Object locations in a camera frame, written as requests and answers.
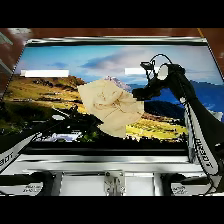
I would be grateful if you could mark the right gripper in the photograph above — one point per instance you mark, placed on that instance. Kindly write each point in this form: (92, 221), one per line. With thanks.
(149, 89)

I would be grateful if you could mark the cream T-shirt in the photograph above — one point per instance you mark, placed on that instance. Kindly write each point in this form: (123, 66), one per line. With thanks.
(111, 106)

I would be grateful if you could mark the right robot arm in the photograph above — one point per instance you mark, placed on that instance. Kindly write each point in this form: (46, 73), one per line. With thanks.
(204, 133)

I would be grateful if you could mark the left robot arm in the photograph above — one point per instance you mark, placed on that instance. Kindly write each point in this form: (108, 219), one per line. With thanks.
(12, 150)

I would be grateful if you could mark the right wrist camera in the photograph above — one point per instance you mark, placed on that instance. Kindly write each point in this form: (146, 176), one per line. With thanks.
(147, 67)

